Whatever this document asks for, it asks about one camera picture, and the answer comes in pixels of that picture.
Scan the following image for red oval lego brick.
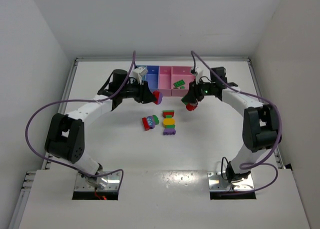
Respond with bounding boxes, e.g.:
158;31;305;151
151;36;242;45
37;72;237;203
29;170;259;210
152;90;161;105

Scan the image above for green lego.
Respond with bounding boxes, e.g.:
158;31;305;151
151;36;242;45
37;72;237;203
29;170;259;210
181;96;190;105

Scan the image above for red flower lego brick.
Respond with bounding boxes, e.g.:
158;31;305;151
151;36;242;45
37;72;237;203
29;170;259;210
185;103;198;112

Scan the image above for green studded lego plate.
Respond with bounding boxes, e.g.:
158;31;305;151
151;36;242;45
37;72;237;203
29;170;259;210
173;79;186;88

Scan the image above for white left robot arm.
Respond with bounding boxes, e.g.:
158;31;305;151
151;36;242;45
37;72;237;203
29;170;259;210
44;67;162;178

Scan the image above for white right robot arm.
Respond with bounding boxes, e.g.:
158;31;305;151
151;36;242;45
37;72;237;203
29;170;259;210
181;67;279;183

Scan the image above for green flat-top lego brick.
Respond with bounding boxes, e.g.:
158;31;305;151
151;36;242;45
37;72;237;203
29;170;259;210
162;110;175;113

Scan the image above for red semicircle lego brick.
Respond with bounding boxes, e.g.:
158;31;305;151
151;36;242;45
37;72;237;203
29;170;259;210
162;112;175;118

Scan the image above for purple lotus lego brick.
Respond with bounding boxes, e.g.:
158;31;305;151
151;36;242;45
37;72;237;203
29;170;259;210
146;116;156;129

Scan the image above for light blue container tray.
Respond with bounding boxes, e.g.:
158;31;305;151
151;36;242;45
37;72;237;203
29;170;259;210
135;65;147;69

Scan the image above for green arched lego brick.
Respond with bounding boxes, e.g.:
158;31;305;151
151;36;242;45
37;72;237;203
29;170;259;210
152;115;160;125

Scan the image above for large pink container tray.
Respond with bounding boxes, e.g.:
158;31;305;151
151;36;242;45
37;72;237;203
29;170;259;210
171;66;195;97

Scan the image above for yellow oval lego brick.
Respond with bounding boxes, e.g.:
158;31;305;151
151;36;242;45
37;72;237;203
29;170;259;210
162;117;175;128

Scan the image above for red base lego brick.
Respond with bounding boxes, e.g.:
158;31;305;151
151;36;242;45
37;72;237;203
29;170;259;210
141;117;150;131

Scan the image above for green lower lego brick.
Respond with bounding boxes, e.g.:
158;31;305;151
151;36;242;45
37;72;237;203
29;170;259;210
165;124;176;130

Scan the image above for purple scalloped lego brick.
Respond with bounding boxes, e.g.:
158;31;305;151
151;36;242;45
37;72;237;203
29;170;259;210
163;128;176;136

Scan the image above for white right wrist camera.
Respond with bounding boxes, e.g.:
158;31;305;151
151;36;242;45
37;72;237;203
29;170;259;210
190;66;203;84

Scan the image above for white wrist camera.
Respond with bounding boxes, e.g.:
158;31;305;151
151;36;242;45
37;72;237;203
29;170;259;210
190;66;203;84
132;67;148;84

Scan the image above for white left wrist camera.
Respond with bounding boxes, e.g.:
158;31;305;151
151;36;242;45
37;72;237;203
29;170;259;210
132;67;148;84

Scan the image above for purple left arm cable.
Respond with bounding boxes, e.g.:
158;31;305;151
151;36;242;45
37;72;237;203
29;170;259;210
24;50;137;179

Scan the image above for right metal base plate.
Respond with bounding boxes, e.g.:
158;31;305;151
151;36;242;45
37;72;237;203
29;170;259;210
207;170;255;192

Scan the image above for metal base plate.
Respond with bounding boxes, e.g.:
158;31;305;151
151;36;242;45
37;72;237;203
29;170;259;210
74;171;122;192
207;170;255;192

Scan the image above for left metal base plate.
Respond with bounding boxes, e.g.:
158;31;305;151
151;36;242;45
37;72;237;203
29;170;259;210
74;171;122;192

